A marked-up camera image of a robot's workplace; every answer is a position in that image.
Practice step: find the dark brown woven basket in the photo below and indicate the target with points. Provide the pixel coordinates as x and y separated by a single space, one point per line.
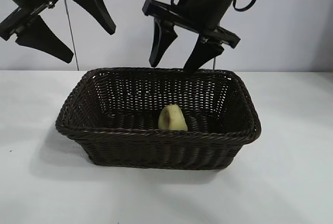
156 151

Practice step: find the pale yellow egg yolk pastry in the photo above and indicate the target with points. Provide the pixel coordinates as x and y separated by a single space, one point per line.
173 119

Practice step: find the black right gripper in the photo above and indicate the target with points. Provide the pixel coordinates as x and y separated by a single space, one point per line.
213 0

